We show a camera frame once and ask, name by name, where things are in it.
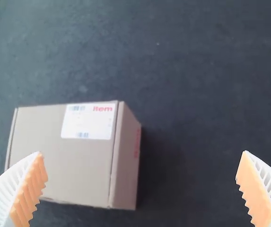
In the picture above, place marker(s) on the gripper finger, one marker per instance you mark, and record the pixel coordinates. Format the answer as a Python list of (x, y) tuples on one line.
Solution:
[(263, 194), (17, 194)]

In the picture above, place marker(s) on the cardboard box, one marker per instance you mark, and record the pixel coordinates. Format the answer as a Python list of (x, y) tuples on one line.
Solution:
[(78, 160)]

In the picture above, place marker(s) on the black mat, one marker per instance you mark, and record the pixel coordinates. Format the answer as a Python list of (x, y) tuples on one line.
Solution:
[(173, 71)]

